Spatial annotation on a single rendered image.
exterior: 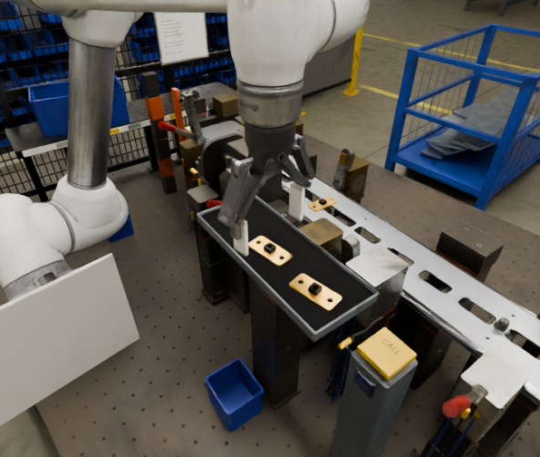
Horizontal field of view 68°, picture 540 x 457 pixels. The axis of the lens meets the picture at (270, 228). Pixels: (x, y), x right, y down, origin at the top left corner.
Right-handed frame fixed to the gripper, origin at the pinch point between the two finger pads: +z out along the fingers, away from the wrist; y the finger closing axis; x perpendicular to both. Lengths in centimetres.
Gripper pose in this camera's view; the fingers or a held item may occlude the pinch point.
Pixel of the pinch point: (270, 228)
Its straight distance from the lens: 69.8
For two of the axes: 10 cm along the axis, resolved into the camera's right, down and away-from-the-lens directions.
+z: 0.0, 7.9, 6.2
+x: 7.1, 4.4, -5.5
